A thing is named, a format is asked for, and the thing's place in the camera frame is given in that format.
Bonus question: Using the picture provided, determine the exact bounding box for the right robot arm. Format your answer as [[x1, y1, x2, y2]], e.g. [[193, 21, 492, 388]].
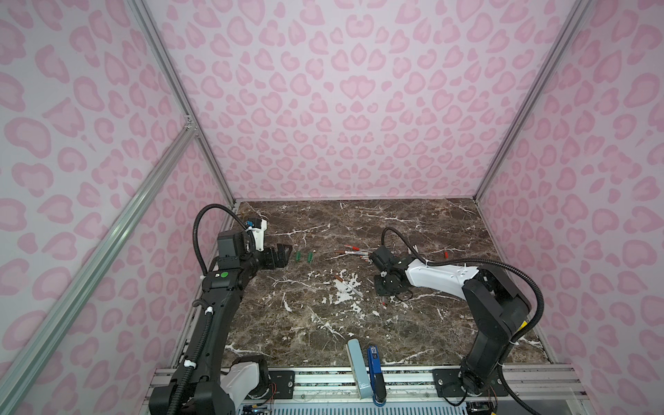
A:
[[368, 246, 544, 396]]

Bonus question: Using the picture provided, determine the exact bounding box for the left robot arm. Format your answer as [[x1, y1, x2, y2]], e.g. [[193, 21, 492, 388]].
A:
[[149, 231, 293, 414]]

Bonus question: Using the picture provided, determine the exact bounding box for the light blue box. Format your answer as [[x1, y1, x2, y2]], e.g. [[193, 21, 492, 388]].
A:
[[346, 339, 373, 399]]

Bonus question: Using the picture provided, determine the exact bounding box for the blue black tool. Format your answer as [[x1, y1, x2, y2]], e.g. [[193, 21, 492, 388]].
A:
[[368, 345, 387, 407]]

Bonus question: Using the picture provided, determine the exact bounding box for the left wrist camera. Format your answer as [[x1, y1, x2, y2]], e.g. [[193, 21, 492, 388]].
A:
[[246, 217, 268, 252]]

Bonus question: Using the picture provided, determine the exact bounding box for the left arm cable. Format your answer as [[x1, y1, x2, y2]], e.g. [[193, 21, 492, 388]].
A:
[[165, 203, 255, 415]]

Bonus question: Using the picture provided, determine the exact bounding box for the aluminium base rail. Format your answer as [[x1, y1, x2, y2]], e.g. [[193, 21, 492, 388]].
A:
[[142, 362, 595, 414]]

